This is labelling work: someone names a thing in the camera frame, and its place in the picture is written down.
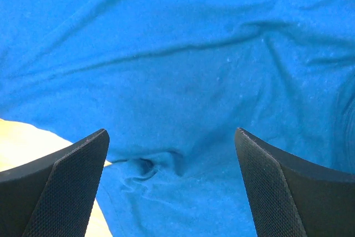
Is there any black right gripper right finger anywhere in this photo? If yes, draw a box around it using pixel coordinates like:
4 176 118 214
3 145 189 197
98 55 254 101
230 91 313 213
235 128 354 237

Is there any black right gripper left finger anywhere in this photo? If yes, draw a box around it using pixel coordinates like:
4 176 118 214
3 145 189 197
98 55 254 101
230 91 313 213
1 129 110 237

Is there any navy blue t-shirt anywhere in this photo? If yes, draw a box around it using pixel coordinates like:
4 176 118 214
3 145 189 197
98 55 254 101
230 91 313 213
1 0 354 236

